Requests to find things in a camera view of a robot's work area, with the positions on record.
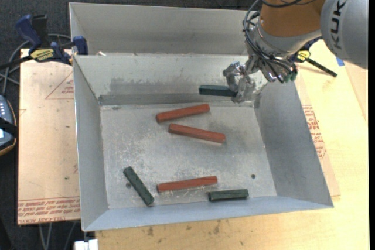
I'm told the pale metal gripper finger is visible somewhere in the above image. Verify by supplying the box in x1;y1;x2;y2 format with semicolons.
232;74;256;104
223;62;244;96

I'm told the dark green block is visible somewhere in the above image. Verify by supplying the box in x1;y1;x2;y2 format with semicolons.
122;166;155;206
198;84;238;98
207;189;250;203

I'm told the red-brown flat block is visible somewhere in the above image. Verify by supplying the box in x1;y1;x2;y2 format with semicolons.
168;122;227;144
156;175;219;194
155;103;211;124

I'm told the grey metal bin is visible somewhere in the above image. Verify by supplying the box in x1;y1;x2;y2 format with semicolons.
69;2;335;232

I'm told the brown cardboard board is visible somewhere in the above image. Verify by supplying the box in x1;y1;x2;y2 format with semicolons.
17;48;342;226

